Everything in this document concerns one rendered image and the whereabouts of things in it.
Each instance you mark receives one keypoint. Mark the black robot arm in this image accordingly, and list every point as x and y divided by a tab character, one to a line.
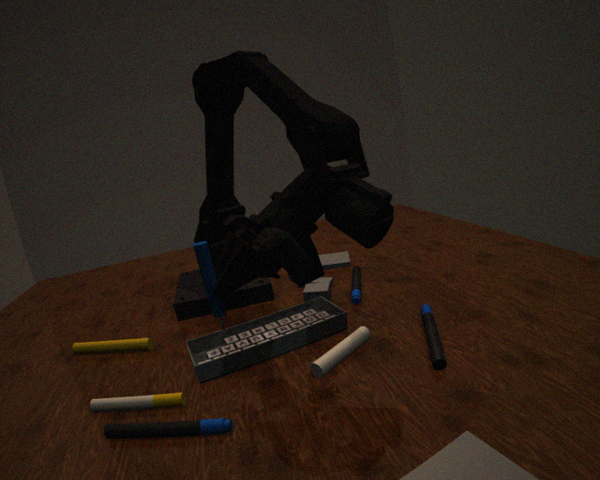
318	132

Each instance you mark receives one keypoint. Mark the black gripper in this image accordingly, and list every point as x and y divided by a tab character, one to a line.
259	246

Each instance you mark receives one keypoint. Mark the black marker with blue cap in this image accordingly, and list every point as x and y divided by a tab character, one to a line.
434	344
168	429
356	290

